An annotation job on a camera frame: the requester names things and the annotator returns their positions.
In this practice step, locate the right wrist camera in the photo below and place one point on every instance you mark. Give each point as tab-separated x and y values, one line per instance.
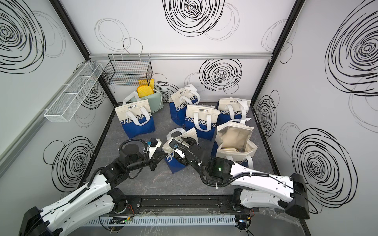
178	148

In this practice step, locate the black wire basket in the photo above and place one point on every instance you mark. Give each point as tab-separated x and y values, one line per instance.
128	70

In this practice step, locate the takeout bag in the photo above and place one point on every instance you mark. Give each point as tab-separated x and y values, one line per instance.
233	142
203	119
136	118
179	101
177	139
233	109

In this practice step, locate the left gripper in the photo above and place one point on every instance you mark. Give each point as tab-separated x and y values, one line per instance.
154	159

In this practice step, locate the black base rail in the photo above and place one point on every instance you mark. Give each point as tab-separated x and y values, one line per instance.
221	203

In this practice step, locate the white wire shelf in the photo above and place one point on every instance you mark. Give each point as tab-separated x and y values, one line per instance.
74	93

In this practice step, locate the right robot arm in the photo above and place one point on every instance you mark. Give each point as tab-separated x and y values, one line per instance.
258	189

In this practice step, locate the grey cable duct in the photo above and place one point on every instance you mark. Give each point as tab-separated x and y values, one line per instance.
192	220

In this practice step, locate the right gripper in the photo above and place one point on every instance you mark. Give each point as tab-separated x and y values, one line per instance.
181	158

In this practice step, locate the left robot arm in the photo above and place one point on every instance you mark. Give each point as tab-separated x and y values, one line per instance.
98	196

